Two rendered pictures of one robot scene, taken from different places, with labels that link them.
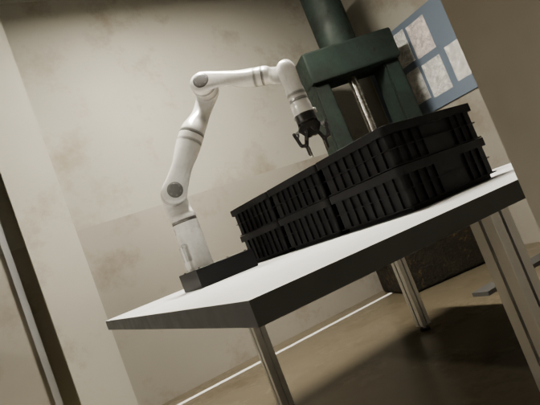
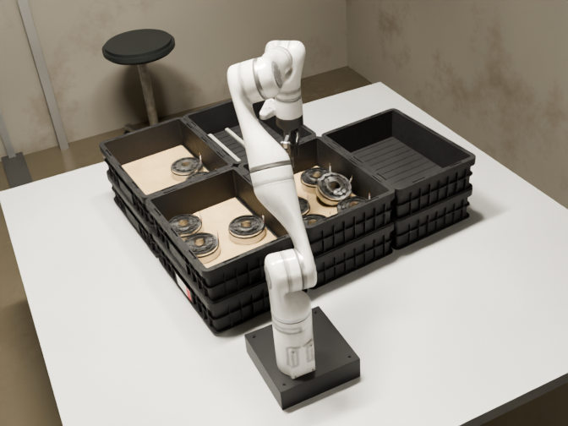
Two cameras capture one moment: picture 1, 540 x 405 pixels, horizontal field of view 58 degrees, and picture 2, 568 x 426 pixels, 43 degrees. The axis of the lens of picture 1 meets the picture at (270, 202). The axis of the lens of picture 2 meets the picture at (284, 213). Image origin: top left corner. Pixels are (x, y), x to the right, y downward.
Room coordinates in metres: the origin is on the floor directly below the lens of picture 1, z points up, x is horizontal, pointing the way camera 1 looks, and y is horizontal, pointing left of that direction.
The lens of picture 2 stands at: (1.62, 1.50, 2.06)
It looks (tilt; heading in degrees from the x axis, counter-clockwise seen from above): 36 degrees down; 275
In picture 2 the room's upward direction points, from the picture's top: 5 degrees counter-clockwise
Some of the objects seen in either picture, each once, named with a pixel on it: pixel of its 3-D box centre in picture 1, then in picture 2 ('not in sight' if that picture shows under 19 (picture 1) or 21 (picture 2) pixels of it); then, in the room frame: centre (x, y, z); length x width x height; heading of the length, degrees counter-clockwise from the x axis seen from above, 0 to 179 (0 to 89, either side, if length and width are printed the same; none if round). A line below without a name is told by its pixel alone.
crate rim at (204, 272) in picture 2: (287, 192); (221, 217); (1.95, -0.08, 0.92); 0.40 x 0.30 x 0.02; 124
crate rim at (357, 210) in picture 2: (332, 169); (313, 181); (1.70, -0.24, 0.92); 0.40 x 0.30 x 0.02; 124
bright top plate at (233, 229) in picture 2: not in sight; (246, 226); (1.89, -0.12, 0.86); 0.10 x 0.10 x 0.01
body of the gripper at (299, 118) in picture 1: (308, 124); (290, 126); (1.75, -0.23, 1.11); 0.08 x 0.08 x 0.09
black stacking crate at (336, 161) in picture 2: (337, 182); (314, 195); (1.70, -0.24, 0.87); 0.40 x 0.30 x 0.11; 124
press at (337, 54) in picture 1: (372, 126); not in sight; (4.01, -1.02, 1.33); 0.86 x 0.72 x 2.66; 118
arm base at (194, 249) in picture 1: (193, 244); (293, 335); (1.74, 0.31, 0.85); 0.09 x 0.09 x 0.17; 27
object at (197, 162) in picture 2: not in sight; (186, 165); (2.11, -0.45, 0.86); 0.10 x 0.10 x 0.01
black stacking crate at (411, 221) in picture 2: (412, 186); (394, 191); (1.45, -0.41, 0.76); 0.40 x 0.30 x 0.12; 124
